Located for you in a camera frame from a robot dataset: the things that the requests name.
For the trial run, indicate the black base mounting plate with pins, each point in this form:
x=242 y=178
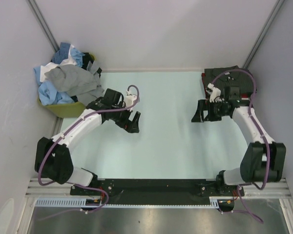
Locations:
x=164 y=192

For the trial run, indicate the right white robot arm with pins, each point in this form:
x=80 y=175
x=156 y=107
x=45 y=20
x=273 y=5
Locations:
x=263 y=161

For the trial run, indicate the light blue shirt in basket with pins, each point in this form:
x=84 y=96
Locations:
x=48 y=94

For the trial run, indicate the black garment in basket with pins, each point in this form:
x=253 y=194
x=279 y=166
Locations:
x=88 y=61

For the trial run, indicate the aluminium frame rail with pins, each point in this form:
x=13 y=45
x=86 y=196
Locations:
x=278 y=190

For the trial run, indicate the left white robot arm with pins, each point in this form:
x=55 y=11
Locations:
x=53 y=156

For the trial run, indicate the green laundry basket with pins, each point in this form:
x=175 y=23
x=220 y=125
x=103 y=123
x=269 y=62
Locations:
x=65 y=110

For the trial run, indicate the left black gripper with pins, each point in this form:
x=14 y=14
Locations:
x=132 y=126

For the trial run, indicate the right aluminium corner post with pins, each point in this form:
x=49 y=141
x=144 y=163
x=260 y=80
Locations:
x=263 y=33

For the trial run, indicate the left aluminium corner post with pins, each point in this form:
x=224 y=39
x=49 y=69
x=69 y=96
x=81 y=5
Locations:
x=38 y=15

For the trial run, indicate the aluminium corner post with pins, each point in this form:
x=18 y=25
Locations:
x=38 y=15
x=263 y=33

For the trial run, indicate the white shirt in basket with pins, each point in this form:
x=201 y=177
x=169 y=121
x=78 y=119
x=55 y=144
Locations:
x=51 y=65

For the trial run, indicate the dark pinstriped long sleeve shirt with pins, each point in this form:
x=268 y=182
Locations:
x=218 y=71

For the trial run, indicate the red black plaid folded shirt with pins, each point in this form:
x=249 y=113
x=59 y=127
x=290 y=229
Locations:
x=205 y=89

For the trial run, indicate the white slotted cable duct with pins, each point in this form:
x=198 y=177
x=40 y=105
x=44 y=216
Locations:
x=89 y=203

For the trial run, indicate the grey shirt in basket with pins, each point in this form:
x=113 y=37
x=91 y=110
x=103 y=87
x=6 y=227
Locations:
x=84 y=84

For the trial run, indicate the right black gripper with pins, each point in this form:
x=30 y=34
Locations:
x=205 y=105

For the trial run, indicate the blue checked shirt in basket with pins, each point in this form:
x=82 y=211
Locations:
x=62 y=53

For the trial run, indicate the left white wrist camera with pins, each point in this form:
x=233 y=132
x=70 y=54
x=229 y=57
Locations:
x=131 y=99

